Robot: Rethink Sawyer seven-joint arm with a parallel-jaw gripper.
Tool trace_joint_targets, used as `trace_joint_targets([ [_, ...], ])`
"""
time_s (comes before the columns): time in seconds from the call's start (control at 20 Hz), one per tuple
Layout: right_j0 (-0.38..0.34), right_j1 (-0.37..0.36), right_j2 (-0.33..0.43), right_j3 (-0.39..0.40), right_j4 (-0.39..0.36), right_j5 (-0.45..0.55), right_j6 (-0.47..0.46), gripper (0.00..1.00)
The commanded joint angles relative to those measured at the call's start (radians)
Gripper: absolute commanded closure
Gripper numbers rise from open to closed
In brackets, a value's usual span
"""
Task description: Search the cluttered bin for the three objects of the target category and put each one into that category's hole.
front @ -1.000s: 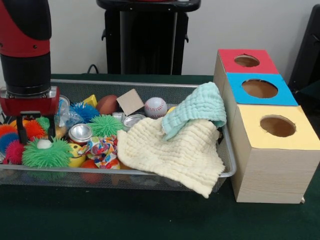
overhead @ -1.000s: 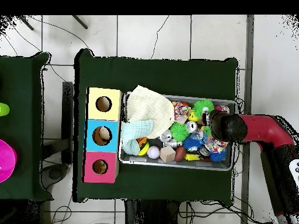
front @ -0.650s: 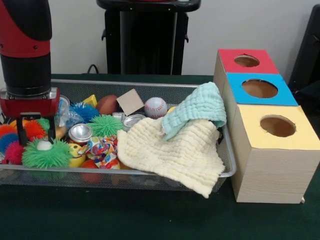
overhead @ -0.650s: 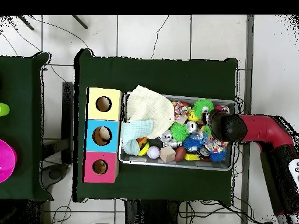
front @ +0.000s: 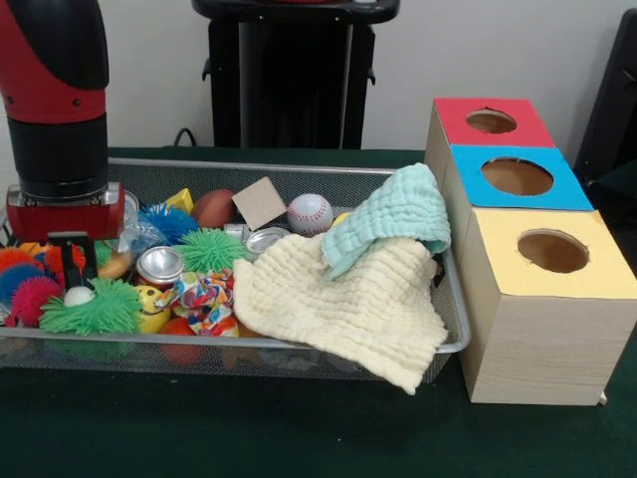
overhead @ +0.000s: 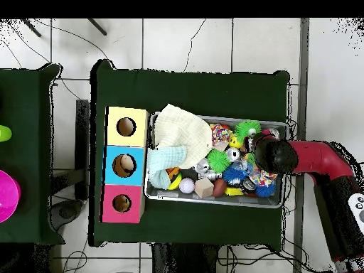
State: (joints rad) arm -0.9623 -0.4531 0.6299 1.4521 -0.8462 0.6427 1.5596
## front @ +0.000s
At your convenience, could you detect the black stand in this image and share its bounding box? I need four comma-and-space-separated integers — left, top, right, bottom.
571, 7, 637, 175

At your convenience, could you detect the dark green table cloth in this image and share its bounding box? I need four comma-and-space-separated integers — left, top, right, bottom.
0, 145, 637, 478

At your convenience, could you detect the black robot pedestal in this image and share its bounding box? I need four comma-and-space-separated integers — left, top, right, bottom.
191, 0, 402, 150

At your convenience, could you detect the green spiky ball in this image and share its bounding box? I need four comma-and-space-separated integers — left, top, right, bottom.
173, 227, 249, 274

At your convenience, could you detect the black looped cable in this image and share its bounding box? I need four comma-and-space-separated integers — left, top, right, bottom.
171, 126, 201, 149

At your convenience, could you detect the cream waffle cloth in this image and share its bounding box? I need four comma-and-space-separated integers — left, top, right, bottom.
232, 233, 448, 395

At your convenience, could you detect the light wooden block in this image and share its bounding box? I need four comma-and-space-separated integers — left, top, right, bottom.
231, 176, 289, 231

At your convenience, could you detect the blue spiky ball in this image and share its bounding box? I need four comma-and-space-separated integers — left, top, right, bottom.
137, 201, 200, 245

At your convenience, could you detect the multicolour spiky caterpillar toy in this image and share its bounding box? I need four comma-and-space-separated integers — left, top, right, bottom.
0, 242, 101, 329

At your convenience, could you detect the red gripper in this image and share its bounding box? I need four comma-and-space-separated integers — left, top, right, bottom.
5, 181, 126, 291

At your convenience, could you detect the shallow metal mesh bin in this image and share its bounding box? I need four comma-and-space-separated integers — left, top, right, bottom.
0, 154, 472, 384

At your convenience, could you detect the green spiky toy with eyes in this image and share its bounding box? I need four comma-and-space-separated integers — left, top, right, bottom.
39, 277, 144, 336

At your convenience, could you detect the white baseball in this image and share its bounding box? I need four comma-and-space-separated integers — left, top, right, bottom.
287, 192, 333, 238

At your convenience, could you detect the brown toy football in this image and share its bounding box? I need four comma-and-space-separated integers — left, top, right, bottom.
191, 188, 238, 229

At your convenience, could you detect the mint green waffle cloth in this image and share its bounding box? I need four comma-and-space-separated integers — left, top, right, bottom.
320, 162, 453, 281

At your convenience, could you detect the wooden box with three holes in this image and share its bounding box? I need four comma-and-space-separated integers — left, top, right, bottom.
422, 97, 637, 407

